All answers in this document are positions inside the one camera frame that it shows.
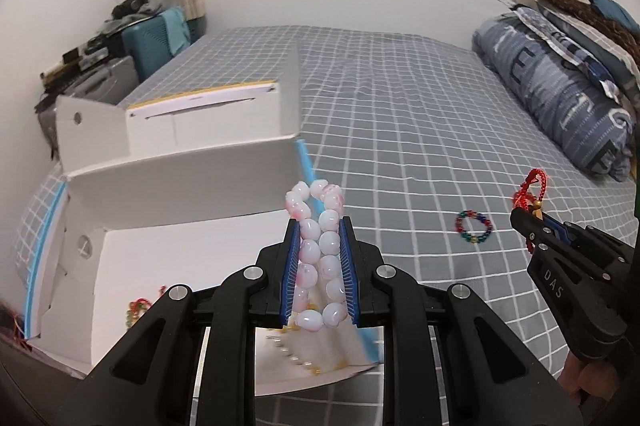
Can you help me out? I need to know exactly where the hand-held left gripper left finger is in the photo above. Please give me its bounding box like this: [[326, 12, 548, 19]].
[[57, 217, 301, 426]]

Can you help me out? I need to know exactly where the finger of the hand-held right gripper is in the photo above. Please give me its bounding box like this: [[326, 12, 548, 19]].
[[542, 211, 588, 247], [510, 208, 551, 253]]

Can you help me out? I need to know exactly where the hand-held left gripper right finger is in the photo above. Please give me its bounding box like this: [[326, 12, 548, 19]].
[[340, 216, 586, 426]]

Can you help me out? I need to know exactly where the pink bead bracelet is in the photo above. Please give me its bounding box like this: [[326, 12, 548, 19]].
[[284, 179, 349, 334]]

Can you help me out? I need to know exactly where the red cord bracelet gold tube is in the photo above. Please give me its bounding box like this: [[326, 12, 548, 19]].
[[512, 168, 548, 253], [125, 286, 168, 329]]

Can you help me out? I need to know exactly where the white pearl bracelet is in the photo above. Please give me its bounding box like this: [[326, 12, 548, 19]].
[[267, 333, 323, 377]]

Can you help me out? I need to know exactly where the blue and white cardboard box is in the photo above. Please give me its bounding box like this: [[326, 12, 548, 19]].
[[22, 41, 386, 399]]

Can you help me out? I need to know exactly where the person's right hand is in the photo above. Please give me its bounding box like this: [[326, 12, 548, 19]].
[[557, 348, 621, 407]]

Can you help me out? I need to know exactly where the blue patterned folded quilt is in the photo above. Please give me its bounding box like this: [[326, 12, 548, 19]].
[[472, 13, 636, 182]]

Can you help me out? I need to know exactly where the dark blue pillow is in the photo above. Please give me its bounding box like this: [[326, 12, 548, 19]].
[[589, 0, 640, 32]]

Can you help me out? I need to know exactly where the teal suitcase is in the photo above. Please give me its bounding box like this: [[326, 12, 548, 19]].
[[121, 6, 193, 82]]

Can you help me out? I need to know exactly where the grey case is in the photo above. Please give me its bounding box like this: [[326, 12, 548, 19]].
[[37, 56, 141, 147]]

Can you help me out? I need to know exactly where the dark cloth pile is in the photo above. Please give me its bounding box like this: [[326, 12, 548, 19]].
[[111, 0, 163, 24]]

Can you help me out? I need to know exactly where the multicoloured glass bead bracelet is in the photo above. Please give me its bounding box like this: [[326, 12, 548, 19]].
[[454, 209, 493, 244]]

